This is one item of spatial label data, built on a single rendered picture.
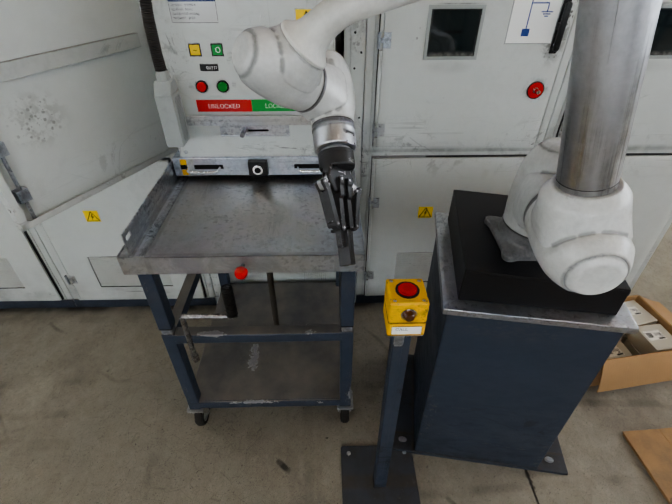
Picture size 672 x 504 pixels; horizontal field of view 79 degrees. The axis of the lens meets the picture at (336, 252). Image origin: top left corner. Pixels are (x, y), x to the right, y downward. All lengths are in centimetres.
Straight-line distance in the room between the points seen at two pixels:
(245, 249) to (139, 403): 102
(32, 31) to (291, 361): 127
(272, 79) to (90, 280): 168
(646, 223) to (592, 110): 152
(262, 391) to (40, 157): 101
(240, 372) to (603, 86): 140
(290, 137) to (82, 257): 122
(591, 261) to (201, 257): 84
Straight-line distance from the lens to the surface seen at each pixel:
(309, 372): 162
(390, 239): 184
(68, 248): 217
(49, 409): 207
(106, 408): 196
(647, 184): 213
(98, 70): 150
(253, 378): 163
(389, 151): 165
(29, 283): 242
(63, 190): 147
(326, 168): 84
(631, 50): 75
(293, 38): 77
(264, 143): 134
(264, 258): 105
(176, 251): 112
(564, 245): 85
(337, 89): 87
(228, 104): 132
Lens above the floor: 148
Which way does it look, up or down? 38 degrees down
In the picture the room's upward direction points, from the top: straight up
